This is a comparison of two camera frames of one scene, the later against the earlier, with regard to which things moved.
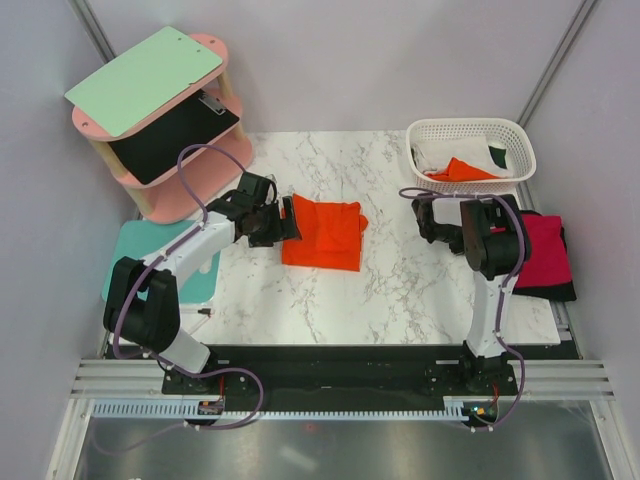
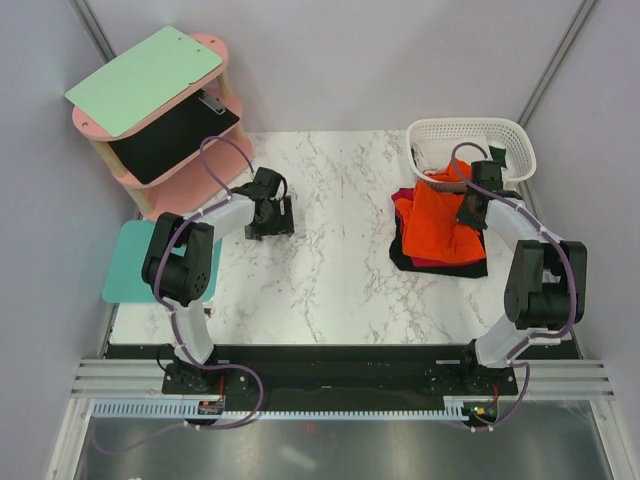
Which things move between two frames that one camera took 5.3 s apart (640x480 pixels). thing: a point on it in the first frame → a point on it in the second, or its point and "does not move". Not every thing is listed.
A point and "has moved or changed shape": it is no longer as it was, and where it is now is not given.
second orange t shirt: x=458 y=170 does not move
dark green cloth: x=498 y=156 does not move
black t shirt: x=560 y=291 has moved or changed shape
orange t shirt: x=331 y=235 → x=431 y=231
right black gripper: x=455 y=248 → x=462 y=215
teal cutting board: x=141 y=239 does not move
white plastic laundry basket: x=504 y=132 does not move
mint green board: x=131 y=89 does not move
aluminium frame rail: x=143 y=379 does not move
